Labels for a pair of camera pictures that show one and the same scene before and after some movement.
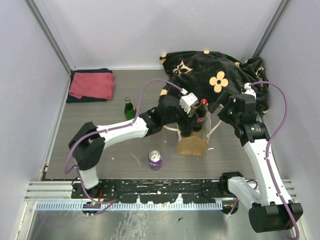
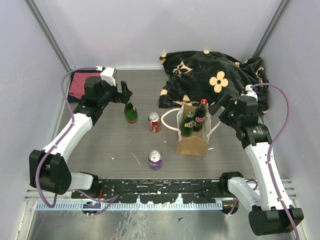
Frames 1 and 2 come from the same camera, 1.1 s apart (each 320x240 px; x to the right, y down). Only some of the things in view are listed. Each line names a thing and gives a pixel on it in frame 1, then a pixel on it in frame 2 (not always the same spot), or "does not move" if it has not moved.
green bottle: (129, 111) does not move
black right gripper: (221, 99) does not move
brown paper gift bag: (196, 144) does not move
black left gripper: (185, 116) to (124, 96)
